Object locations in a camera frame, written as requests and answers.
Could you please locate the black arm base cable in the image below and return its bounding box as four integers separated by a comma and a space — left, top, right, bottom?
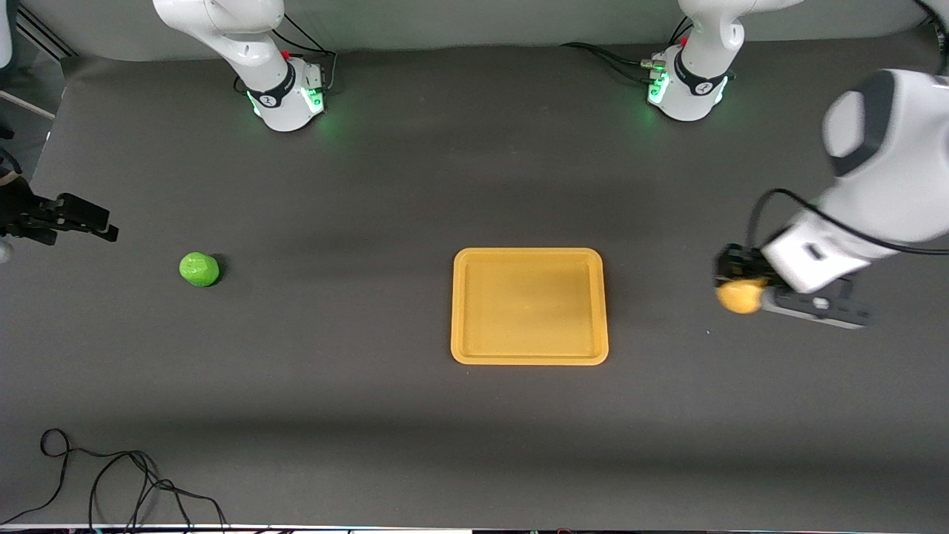
234, 13, 339, 97
560, 15, 694, 82

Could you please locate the black left arm base cable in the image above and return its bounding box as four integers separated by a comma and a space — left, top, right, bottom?
560, 15, 694, 82

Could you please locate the black right arm base cable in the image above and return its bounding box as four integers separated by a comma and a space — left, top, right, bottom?
234, 13, 339, 97

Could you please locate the dark grey table mat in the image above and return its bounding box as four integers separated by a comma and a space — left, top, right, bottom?
0, 26, 949, 529

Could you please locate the aluminium frame rail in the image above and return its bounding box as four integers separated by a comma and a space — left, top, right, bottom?
13, 4, 76, 60

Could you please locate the thin white rod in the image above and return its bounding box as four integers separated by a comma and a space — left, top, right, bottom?
0, 89, 57, 120

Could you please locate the green apple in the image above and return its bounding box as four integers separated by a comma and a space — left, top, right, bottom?
179, 251, 221, 288

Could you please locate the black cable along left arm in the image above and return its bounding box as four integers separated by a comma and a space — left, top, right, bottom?
745, 188, 949, 257

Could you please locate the yellow plastic tray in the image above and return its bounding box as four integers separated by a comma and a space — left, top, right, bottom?
450, 247, 610, 366

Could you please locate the loose thin black cable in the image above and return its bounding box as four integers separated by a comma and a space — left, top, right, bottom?
0, 429, 231, 534

